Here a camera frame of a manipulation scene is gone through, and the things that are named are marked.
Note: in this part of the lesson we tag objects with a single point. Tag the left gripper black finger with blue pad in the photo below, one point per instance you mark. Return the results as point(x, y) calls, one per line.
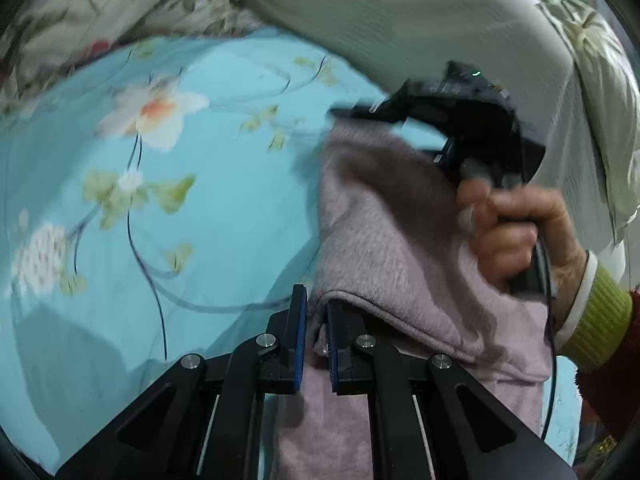
point(283, 366)
point(348, 362)

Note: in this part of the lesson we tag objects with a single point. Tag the person's right hand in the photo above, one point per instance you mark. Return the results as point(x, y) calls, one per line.
point(505, 225)

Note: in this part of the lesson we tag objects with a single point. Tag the mauve knitted sweater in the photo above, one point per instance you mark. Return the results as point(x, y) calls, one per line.
point(391, 245)

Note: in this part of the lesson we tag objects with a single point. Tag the cream satin pillow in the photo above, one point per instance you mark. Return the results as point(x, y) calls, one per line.
point(609, 81)

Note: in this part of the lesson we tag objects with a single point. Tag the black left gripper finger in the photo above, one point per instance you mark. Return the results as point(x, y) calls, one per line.
point(370, 112)

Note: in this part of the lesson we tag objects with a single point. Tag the red sleeve green cuff forearm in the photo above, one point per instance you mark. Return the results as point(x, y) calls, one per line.
point(601, 337)

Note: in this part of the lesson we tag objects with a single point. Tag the grey striped quilt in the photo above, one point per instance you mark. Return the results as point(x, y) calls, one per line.
point(510, 41)

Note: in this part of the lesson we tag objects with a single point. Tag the pink floral pillow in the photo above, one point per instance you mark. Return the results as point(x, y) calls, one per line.
point(44, 41)

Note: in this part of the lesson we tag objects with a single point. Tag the light blue floral bedsheet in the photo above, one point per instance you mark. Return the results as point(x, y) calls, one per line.
point(162, 200)

